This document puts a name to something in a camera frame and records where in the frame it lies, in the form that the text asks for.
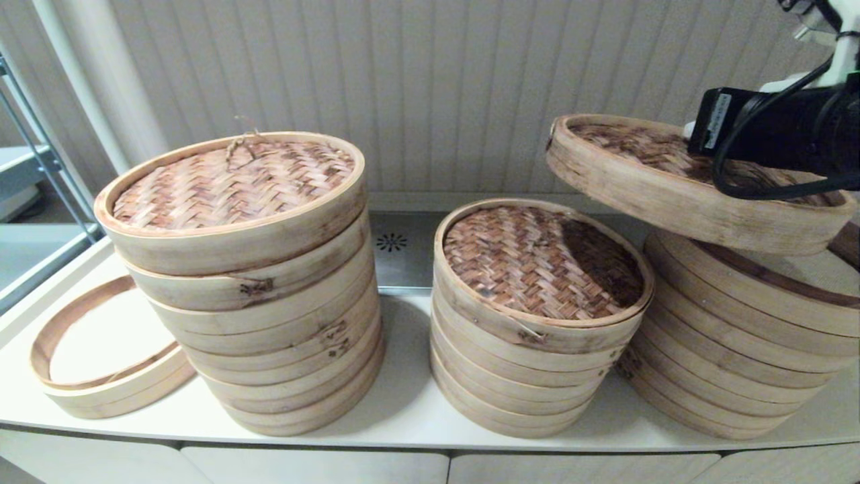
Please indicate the beige cabinet door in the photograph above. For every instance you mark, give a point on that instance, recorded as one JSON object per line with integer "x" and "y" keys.
{"x": 80, "y": 464}
{"x": 578, "y": 470}
{"x": 316, "y": 468}

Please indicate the dark brown woven bamboo lid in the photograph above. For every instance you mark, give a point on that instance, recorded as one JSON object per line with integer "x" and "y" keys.
{"x": 625, "y": 178}

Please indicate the reddish-brown woven bamboo lid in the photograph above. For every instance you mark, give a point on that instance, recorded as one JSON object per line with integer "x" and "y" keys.
{"x": 537, "y": 262}

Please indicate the pale grey shelf board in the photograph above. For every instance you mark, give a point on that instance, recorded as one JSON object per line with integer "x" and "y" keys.
{"x": 17, "y": 168}

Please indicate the grey metal rack frame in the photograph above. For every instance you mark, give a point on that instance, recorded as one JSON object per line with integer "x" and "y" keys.
{"x": 50, "y": 161}

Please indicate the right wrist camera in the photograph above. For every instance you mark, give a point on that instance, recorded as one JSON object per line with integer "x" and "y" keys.
{"x": 846, "y": 60}

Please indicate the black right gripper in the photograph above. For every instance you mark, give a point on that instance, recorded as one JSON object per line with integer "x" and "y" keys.
{"x": 799, "y": 131}

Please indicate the stainless steel drain tray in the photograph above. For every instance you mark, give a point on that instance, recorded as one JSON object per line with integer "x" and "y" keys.
{"x": 403, "y": 269}

